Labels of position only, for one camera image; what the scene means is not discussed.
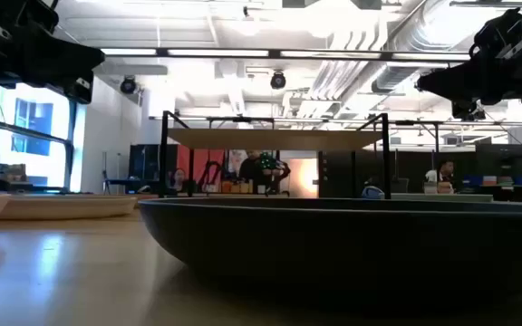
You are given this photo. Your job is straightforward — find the mint green plate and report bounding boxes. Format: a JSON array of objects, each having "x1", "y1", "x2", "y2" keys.
[{"x1": 390, "y1": 193, "x2": 494, "y2": 204}]

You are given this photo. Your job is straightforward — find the pink plate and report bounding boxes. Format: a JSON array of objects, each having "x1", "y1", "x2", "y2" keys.
[{"x1": 0, "y1": 194, "x2": 139, "y2": 222}]

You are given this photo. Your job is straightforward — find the black plate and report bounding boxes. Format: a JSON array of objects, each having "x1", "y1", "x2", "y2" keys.
[{"x1": 137, "y1": 197, "x2": 522, "y2": 302}]

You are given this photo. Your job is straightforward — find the black ceiling spotlight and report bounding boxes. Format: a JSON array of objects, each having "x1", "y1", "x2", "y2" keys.
[
  {"x1": 269, "y1": 71, "x2": 287, "y2": 91},
  {"x1": 120, "y1": 75, "x2": 138, "y2": 95}
]

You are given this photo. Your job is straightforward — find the person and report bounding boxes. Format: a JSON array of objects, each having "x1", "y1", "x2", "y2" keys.
[
  {"x1": 169, "y1": 168, "x2": 189, "y2": 194},
  {"x1": 237, "y1": 150, "x2": 292, "y2": 196},
  {"x1": 425, "y1": 158, "x2": 457, "y2": 195}
]

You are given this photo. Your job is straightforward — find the window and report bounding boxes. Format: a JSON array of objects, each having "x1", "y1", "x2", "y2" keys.
[{"x1": 0, "y1": 83, "x2": 77, "y2": 194}]

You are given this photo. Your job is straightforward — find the blue storage bins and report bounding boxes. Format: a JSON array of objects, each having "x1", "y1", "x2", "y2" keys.
[{"x1": 462, "y1": 175, "x2": 522, "y2": 187}]

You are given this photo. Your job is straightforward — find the black cabinet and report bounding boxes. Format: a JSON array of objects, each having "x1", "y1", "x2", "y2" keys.
[{"x1": 128, "y1": 143, "x2": 162, "y2": 195}]

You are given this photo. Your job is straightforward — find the blue white rounded object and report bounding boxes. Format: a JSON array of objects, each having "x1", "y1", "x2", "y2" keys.
[{"x1": 361, "y1": 184, "x2": 385, "y2": 200}]

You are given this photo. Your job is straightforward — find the long ceiling light fixture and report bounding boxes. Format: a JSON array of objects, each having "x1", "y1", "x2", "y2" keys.
[{"x1": 100, "y1": 46, "x2": 473, "y2": 63}]

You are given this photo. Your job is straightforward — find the black partition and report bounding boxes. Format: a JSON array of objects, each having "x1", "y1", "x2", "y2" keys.
[{"x1": 319, "y1": 143, "x2": 522, "y2": 199}]

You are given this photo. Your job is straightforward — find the red panel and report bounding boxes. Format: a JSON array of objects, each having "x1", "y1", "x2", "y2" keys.
[{"x1": 177, "y1": 144, "x2": 226, "y2": 191}]

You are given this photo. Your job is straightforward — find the silver ventilation duct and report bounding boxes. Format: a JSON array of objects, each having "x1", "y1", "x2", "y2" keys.
[{"x1": 370, "y1": 62, "x2": 421, "y2": 95}]

